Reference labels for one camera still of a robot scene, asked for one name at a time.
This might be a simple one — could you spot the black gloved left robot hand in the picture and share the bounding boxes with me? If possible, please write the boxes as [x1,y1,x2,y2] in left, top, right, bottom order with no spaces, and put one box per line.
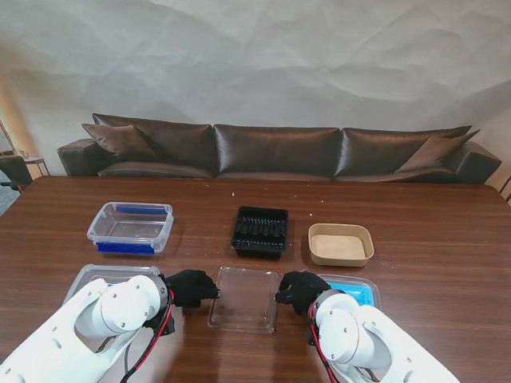
[163,269,224,309]

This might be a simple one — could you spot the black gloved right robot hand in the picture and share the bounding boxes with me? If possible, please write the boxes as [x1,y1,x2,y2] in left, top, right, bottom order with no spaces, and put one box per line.
[274,270,332,316]

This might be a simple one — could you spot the thin clear plastic tray lid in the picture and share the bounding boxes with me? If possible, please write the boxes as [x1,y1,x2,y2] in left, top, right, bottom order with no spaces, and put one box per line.
[207,266,279,334]

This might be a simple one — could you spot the kraft paper food container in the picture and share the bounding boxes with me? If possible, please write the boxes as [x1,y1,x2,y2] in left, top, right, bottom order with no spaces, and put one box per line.
[307,223,374,267]

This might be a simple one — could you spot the clear container with blue clips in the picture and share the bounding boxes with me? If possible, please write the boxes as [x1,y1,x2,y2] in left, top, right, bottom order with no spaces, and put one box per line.
[86,201,173,255]

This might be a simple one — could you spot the clear lid with blue insert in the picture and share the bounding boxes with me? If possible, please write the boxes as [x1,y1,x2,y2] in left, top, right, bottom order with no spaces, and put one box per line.
[317,273,383,310]

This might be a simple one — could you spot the black ribbed plastic tray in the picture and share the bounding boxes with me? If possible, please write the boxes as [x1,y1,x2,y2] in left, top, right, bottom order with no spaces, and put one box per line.
[230,205,290,259]

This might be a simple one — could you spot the clear lid with blue label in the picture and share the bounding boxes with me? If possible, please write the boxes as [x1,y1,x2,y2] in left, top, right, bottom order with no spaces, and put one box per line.
[63,263,161,300]

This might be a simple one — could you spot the dark brown leather sofa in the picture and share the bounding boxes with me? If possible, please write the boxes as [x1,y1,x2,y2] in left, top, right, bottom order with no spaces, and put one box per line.
[57,113,503,185]

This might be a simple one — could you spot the brown leather cushion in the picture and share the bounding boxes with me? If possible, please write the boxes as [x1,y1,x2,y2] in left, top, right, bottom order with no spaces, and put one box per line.
[394,129,481,173]
[81,123,160,163]

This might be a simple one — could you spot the small side table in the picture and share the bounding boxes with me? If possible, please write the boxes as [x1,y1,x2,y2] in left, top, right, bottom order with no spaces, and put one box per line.
[22,150,51,177]

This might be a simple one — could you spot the black office chair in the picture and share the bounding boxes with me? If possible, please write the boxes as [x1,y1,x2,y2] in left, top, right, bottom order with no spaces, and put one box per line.
[0,154,34,192]

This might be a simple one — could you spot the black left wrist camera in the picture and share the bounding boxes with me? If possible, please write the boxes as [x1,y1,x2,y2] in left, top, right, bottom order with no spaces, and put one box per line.
[143,310,176,336]

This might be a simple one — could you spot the red black right arm cables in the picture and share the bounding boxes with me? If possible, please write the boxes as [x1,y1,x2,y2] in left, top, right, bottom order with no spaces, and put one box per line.
[309,302,340,383]

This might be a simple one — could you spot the red black arm cables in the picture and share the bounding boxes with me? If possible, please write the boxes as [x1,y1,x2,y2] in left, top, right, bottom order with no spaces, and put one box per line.
[119,290,176,383]
[309,302,340,383]

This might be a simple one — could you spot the red black left arm cables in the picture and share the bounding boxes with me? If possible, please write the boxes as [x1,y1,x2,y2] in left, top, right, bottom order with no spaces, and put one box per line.
[119,290,176,383]

